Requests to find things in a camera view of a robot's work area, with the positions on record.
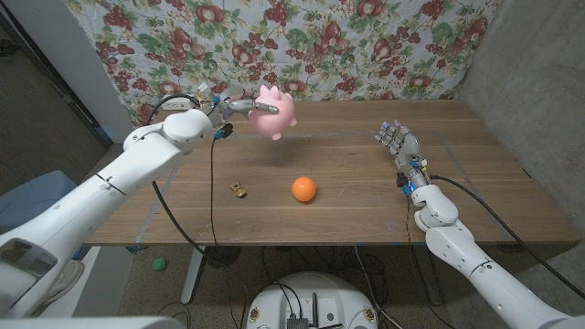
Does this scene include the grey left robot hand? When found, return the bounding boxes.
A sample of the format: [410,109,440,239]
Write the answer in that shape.
[200,85,280,141]

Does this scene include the blue grey storage box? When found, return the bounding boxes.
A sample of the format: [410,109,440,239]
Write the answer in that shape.
[0,170,79,237]

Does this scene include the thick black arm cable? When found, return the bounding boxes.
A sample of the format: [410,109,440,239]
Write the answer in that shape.
[145,93,250,329]
[430,174,585,301]

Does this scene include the orange fruit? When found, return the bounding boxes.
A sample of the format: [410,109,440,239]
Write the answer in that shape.
[291,175,317,203]

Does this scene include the thin black arm wire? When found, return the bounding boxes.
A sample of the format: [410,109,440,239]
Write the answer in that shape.
[403,195,415,258]
[207,138,219,249]

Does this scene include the white robot torso panel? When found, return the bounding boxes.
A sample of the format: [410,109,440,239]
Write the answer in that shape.
[0,316,187,329]

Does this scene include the black round fan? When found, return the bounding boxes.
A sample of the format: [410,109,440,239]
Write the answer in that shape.
[203,245,242,269]

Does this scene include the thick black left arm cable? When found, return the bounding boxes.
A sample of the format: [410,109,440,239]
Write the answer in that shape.
[145,93,250,329]

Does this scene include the pink plastic piggy bank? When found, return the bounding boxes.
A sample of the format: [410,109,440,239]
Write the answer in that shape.
[248,84,298,141]

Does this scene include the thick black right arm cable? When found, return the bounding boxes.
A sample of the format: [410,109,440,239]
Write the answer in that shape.
[430,174,585,301]

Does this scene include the metal table leg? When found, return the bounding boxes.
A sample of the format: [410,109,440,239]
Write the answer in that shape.
[413,244,444,306]
[180,245,207,306]

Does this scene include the floral fruit print backdrop cloth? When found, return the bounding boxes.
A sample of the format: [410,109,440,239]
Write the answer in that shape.
[63,0,502,127]

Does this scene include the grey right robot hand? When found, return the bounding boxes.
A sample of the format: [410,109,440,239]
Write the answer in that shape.
[374,120,431,196]

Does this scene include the white robot torso base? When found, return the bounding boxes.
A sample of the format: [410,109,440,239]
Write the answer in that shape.
[246,272,379,329]

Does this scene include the white power strip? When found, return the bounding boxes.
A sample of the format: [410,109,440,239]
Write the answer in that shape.
[162,97,193,111]

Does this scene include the thin black left arm wire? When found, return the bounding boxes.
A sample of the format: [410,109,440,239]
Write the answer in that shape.
[207,138,219,249]

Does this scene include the dark brown door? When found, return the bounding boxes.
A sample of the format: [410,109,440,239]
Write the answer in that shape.
[0,11,113,196]

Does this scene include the grey white sneaker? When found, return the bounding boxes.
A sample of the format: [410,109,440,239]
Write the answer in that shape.
[40,260,86,306]

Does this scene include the thin black right arm wire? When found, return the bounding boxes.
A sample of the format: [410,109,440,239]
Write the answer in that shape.
[403,195,415,258]

